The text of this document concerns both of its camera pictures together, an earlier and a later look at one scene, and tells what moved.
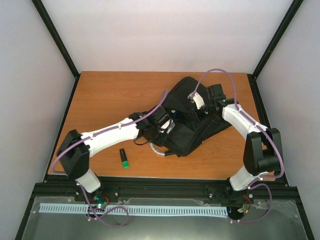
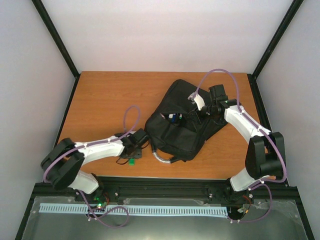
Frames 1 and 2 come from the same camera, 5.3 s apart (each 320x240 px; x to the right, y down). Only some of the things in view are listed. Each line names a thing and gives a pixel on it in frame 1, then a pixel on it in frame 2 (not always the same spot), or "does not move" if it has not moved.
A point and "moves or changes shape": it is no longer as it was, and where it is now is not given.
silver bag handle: (160, 150) -> (160, 159)
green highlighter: (124, 159) -> (131, 161)
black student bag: (192, 125) moves or changes shape
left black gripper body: (154, 136) -> (136, 155)
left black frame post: (60, 43) does not move
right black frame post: (252, 77) does not move
